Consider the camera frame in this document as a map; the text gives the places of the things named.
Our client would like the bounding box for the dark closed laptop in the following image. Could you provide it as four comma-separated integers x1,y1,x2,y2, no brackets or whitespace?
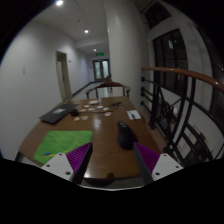
38,103,80,125

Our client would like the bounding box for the pale side door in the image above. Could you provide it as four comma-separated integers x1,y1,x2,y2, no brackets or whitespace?
55,50,73,101

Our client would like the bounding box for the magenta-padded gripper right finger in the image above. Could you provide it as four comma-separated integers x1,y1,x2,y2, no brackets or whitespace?
132,141,184,186

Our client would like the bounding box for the wooden chair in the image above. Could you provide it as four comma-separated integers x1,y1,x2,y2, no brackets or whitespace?
84,79,132,100

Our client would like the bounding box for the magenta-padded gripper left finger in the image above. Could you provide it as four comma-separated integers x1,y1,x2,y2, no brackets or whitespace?
41,142,94,185

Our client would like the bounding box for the wood-topped black metal railing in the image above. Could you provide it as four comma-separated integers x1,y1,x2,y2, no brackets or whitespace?
140,65,224,168

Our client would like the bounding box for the green mouse pad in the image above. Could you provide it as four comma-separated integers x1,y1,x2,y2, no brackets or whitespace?
33,129,94,165

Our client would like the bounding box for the white notepad with pen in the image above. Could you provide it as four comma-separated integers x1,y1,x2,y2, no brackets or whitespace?
126,109,143,121

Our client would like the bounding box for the small dark transom window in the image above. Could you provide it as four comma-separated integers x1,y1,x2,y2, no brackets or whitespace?
143,1,173,29

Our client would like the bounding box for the glass double door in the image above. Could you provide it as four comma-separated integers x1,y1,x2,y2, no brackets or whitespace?
92,59,111,82

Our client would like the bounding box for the large dark window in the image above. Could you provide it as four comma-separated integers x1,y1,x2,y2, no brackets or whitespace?
152,28,189,98

